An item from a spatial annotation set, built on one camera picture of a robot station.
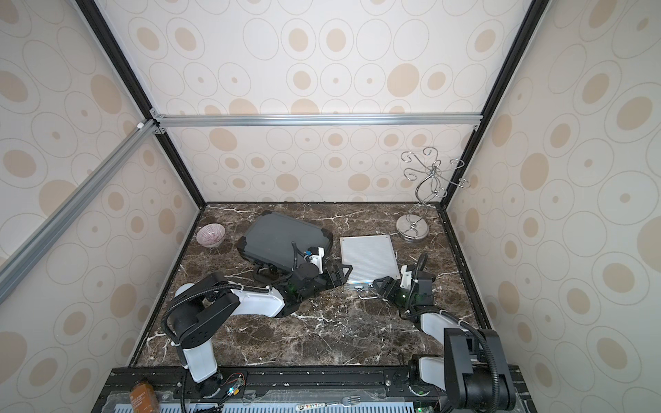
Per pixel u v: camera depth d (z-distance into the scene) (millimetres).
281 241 967
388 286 808
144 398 684
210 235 1056
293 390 730
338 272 781
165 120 901
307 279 683
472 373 417
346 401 701
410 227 1093
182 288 875
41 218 584
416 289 700
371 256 946
